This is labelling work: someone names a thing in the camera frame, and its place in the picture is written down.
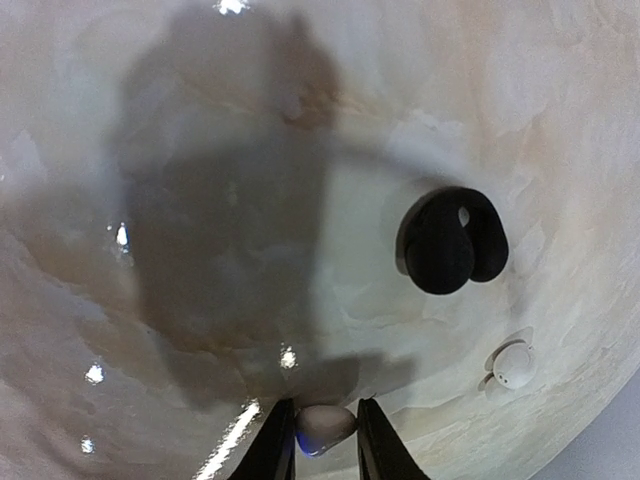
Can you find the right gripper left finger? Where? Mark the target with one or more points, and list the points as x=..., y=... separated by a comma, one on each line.
x=271, y=455

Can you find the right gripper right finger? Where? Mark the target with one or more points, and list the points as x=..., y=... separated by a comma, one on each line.
x=381, y=452

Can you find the white stem earbud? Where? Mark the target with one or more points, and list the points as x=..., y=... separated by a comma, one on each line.
x=321, y=427

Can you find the white earbud far right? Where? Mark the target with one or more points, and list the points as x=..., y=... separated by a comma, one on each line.
x=512, y=366

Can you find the black earbud at right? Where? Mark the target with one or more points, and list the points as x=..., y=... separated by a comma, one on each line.
x=449, y=237

